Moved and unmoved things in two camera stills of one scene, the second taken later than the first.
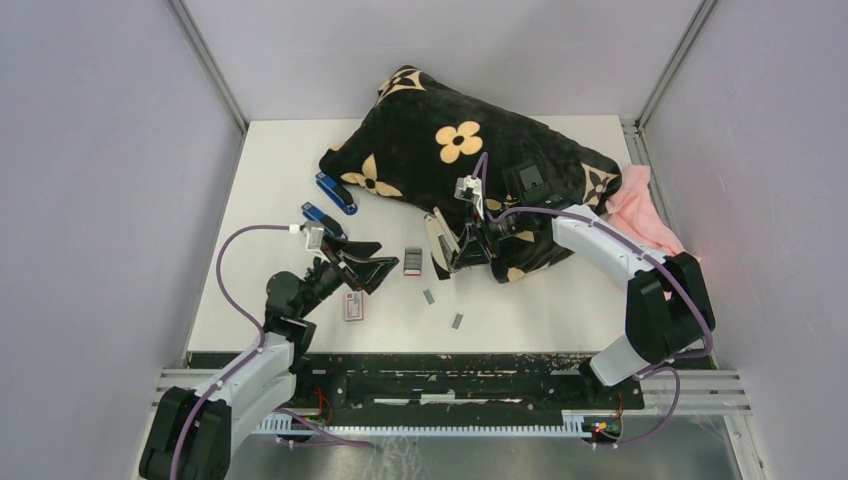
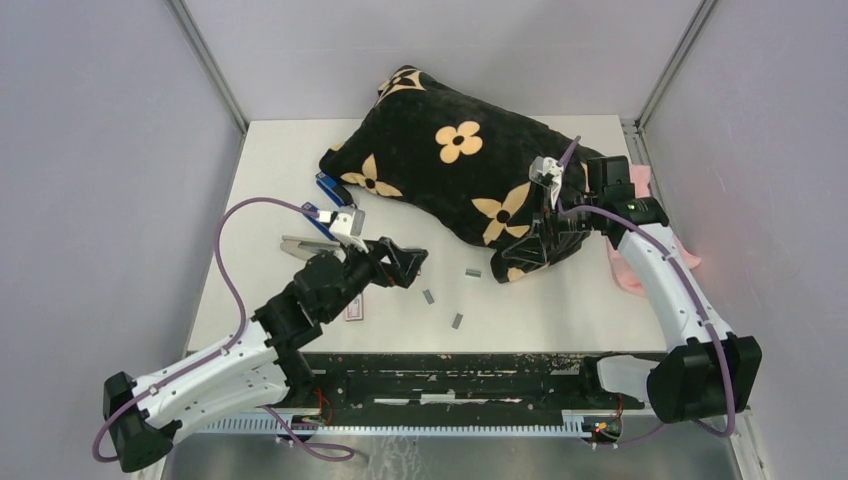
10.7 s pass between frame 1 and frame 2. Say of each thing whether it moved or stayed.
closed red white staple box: stayed
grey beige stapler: moved
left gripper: moved
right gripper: moved
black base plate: stayed
